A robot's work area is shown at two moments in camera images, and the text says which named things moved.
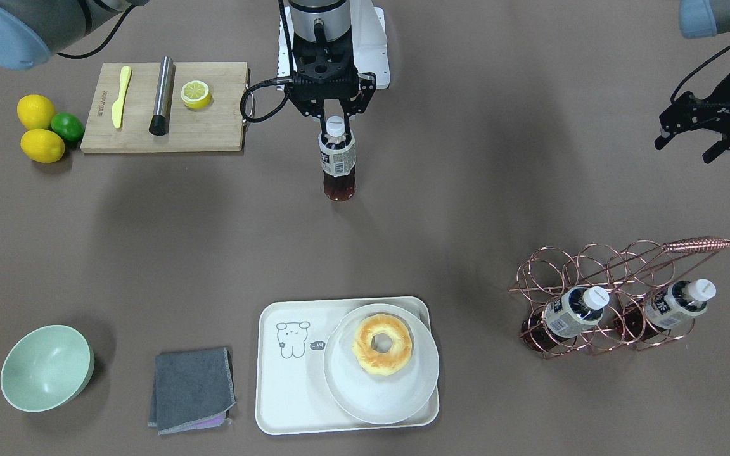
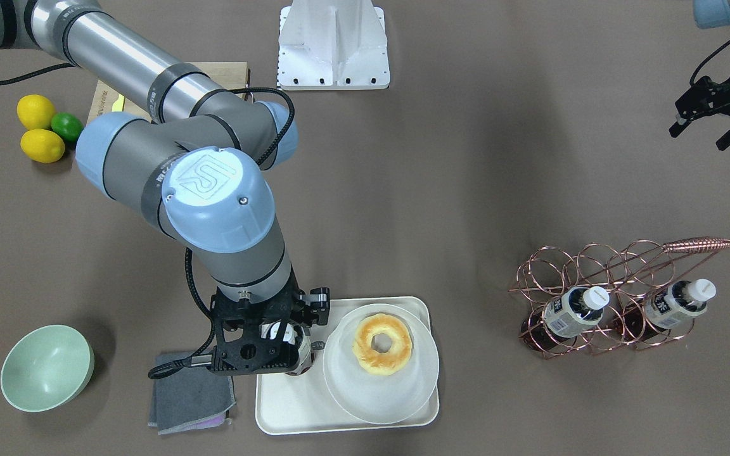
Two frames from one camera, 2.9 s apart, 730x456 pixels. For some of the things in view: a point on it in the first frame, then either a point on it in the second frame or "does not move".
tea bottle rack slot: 338,161 -> 305,346
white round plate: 381,399 does not move
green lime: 68,125 does not move
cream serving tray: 292,396 does not move
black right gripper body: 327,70 -> 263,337
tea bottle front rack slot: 577,309 does not move
